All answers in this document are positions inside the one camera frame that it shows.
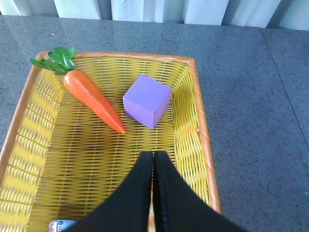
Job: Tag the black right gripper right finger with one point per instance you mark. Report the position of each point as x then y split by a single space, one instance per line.
177 208

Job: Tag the purple foam cube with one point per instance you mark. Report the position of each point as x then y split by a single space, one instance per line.
147 100

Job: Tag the colourful patterned ball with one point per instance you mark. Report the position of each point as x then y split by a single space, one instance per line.
59 225

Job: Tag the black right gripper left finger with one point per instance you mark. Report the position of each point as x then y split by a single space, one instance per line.
127 208

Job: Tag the yellow wicker basket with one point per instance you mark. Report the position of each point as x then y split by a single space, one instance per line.
59 160

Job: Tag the orange toy carrot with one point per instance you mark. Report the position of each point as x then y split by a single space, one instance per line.
80 85

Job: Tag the grey pleated curtain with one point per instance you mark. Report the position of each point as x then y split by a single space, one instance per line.
275 14

